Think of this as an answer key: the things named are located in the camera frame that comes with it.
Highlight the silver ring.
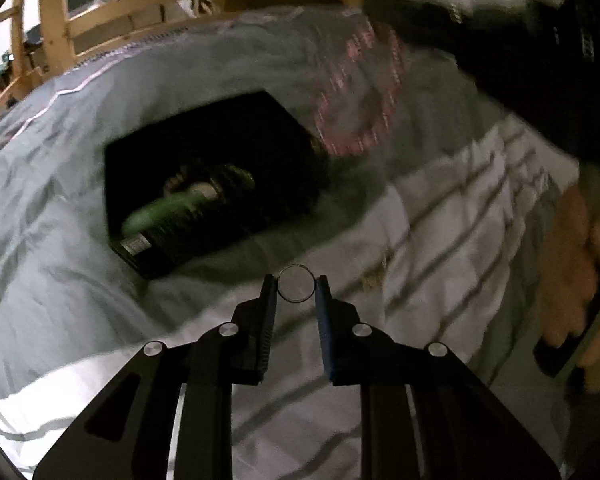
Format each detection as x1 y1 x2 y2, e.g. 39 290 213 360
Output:
277 264 315 305

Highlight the pink bead bracelet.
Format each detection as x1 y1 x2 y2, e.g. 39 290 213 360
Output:
312 24 409 159

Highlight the wooden ladder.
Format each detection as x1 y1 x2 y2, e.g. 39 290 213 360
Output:
0 0 37 128

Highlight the black cardboard box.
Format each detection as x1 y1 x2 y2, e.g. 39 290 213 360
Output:
102 90 334 281

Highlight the green jade bangle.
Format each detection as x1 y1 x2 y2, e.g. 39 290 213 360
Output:
214 162 257 194

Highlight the person's right hand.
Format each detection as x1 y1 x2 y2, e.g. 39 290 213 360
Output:
536 184 600 397

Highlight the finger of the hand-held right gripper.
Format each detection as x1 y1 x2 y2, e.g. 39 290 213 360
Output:
364 0 464 57

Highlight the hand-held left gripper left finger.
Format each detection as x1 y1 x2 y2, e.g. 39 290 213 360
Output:
32 273 276 480

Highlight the green bottle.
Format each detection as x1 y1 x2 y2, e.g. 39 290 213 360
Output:
121 184 219 234

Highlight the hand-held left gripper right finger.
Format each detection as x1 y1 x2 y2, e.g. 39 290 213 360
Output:
314 275 563 480

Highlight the grey white striped duvet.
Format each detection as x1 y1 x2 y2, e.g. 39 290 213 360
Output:
0 5 583 480

